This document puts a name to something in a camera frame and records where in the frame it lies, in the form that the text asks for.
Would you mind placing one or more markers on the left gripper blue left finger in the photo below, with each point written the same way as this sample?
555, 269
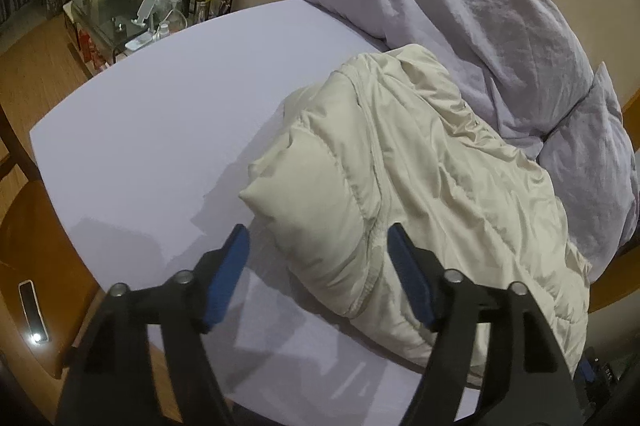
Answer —
221, 270

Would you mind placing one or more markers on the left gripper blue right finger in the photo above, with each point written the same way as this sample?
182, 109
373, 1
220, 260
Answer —
412, 279

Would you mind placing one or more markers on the white puffer jacket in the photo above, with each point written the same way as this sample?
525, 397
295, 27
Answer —
387, 139

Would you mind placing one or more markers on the lavender bed sheet mattress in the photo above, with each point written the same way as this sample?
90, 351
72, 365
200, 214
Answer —
144, 165

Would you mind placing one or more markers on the smartphone with lit flash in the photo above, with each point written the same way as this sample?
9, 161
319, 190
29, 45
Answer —
37, 330

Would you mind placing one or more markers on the right lavender pillow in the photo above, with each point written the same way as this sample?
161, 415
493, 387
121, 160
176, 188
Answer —
591, 161

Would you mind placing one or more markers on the lavender pillow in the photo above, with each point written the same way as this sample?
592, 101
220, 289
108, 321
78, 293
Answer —
517, 63
591, 161

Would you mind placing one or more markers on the white phone stand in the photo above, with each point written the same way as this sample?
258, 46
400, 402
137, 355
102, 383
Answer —
143, 19

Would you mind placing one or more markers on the glass bedside table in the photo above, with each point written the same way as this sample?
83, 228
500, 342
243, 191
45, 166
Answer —
99, 29

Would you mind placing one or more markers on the left lavender pillow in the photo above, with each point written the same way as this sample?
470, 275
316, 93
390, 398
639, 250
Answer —
517, 63

